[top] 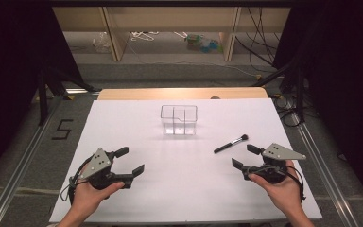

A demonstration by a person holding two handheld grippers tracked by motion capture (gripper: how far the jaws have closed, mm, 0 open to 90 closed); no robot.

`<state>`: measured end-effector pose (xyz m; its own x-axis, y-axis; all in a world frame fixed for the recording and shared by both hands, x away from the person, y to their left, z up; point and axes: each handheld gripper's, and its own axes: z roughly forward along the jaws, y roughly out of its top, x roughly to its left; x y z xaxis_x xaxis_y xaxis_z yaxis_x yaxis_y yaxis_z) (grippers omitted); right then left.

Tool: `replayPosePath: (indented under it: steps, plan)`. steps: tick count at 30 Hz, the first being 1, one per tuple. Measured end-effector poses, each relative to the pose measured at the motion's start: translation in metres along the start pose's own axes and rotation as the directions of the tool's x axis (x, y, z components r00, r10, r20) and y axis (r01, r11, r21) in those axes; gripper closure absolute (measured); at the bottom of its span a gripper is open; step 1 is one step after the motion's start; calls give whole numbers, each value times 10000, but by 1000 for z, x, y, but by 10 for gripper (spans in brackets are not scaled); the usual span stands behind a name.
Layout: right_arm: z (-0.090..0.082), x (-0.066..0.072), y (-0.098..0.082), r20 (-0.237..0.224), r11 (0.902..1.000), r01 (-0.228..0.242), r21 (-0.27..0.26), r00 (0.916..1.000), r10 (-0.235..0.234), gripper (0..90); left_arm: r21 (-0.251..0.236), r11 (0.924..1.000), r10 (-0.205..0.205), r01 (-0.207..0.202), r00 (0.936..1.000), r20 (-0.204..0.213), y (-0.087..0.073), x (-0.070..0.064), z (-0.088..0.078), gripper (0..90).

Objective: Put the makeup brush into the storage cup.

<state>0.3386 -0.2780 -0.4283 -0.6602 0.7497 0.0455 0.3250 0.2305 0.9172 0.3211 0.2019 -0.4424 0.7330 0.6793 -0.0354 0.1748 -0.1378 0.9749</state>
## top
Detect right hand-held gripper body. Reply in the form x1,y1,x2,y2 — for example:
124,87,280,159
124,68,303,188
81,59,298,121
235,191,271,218
241,143,307,185

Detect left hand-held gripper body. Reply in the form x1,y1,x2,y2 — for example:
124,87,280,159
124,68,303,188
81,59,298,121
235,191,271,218
78,147,134,191

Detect black makeup brush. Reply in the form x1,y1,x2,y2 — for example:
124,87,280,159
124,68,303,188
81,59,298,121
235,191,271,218
213,133,250,155

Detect clear plastic organizer box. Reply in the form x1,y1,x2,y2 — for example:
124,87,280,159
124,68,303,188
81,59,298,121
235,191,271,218
160,104,199,136

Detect person's right hand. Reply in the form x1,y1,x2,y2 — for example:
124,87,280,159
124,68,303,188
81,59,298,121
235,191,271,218
248,159,304,219

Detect person's left hand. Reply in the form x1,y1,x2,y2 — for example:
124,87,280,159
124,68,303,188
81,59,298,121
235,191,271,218
69,181,126,222

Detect white table board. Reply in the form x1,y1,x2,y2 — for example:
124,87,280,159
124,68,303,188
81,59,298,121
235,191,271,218
48,97,323,224

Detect black stand legs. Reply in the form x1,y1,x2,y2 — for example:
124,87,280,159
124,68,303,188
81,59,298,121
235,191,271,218
251,59,308,125
35,61,99,128

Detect wooden table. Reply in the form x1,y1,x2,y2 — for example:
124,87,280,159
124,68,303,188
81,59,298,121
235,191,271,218
96,86,269,101

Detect clear plastic bag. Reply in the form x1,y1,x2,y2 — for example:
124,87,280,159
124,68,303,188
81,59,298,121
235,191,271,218
91,31,112,54

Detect colourful plastic bag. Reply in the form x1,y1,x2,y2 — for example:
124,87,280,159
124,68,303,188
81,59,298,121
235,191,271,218
183,32,224,54

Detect wooden shelf unit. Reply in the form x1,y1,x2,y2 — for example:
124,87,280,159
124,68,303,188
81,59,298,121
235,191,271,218
52,6,293,62

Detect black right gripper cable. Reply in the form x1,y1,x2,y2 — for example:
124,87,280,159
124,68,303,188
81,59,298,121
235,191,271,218
247,164,307,203

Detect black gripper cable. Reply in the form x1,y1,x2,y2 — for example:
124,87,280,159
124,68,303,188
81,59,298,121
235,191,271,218
247,164,307,203
60,156,91,204

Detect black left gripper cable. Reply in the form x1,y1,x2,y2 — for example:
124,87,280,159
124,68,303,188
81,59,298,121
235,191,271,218
60,156,91,204

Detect metal floor rail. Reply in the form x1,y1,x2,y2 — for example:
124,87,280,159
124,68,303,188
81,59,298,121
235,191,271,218
286,105,362,227
0,94,64,227

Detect black floor cable coil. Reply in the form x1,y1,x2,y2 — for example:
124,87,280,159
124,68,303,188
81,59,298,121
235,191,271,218
271,93,303,129

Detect thin white floor cable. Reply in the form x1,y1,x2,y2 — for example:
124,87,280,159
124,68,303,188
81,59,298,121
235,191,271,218
124,40,263,80

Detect black hanging cables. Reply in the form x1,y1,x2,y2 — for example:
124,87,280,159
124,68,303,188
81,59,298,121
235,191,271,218
233,7,282,68

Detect white cord bundle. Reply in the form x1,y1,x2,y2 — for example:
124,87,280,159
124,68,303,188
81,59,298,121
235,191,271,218
129,30,160,43

